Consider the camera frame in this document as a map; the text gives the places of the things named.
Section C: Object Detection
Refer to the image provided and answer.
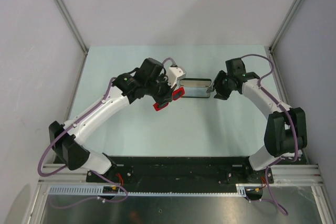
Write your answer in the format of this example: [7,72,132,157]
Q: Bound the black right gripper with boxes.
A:
[207,70,234,100]

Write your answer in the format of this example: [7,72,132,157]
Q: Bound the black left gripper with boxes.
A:
[145,73,177,106]

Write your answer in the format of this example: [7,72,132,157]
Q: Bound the red sunglasses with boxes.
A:
[153,87,185,111]

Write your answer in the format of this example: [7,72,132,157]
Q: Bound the dark green glasses case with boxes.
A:
[179,78,212,99]

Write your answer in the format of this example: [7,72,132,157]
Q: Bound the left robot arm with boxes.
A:
[47,58,185,182]

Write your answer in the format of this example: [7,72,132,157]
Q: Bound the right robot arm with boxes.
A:
[207,57,308,183]

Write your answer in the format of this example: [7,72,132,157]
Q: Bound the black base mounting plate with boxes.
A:
[54,155,308,204]

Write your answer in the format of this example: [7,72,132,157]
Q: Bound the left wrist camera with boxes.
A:
[166,66,186,88]

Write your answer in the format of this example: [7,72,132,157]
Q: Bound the grey slotted cable duct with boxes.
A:
[48,183,271,198]

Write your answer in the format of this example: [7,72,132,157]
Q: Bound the aluminium front rail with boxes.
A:
[38,165,324,186]

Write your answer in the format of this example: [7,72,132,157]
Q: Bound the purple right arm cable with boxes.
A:
[240,55,302,216]

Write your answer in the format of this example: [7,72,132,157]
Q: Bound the right aluminium frame post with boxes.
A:
[268,0,305,52]

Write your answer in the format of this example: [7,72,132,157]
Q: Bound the aluminium frame post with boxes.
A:
[268,0,305,52]
[53,0,88,56]

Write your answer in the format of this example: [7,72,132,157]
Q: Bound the left aluminium frame post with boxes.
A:
[53,0,88,56]

